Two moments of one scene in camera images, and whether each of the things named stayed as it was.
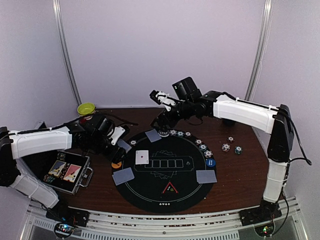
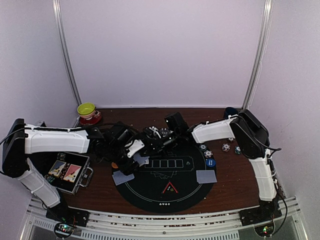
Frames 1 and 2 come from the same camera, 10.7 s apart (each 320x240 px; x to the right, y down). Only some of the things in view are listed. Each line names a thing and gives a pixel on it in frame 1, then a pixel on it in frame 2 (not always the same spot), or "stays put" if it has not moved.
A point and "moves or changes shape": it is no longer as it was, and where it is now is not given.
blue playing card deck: [122, 144] moves or changes shape
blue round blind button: [210, 162] stays put
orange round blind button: [116, 165] stays put
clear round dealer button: [163, 133] stays put
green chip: [203, 147] stays put
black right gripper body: [185, 110] -> [168, 144]
